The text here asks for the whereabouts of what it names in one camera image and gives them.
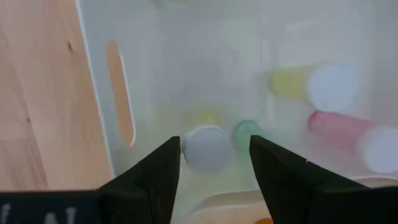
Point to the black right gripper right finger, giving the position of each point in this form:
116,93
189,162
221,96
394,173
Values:
286,186

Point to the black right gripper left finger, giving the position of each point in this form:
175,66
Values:
149,186

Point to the orange pill bottle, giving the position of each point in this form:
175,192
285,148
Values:
264,221

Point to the short teal pill bottle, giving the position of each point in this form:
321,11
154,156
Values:
247,130

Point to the yellow-green pill bottle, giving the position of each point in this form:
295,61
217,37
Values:
206,147

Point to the pink pill bottle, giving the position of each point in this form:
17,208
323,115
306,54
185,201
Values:
339,127

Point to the clear yellowish pill bottle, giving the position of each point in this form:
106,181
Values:
332,87

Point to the white plastic bin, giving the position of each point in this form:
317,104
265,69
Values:
227,205
186,62

